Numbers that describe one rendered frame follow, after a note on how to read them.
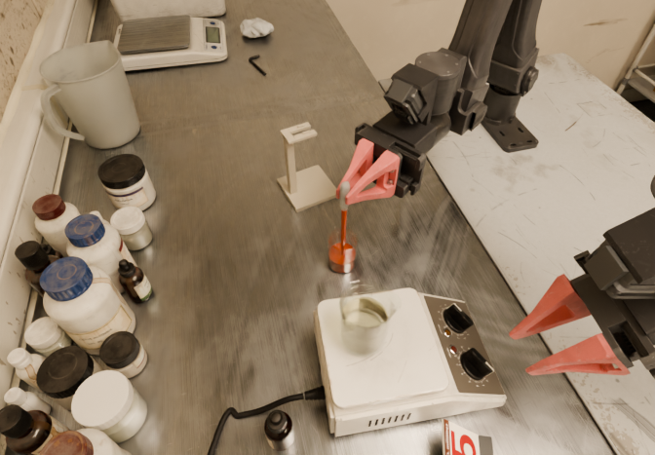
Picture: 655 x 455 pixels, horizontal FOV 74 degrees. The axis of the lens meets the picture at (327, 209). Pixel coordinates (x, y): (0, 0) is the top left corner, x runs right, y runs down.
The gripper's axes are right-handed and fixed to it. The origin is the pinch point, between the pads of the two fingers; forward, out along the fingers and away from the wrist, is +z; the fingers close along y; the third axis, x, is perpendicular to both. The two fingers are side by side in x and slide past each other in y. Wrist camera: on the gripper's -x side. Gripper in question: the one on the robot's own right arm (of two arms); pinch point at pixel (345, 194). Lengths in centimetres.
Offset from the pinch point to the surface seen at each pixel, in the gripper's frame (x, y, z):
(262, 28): 12, -59, -38
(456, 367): 8.3, 20.8, 5.8
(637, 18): 58, -4, -222
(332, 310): 5.5, 7.2, 10.6
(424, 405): 7.8, 20.4, 11.6
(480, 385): 9.7, 23.6, 5.1
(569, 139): 15, 14, -50
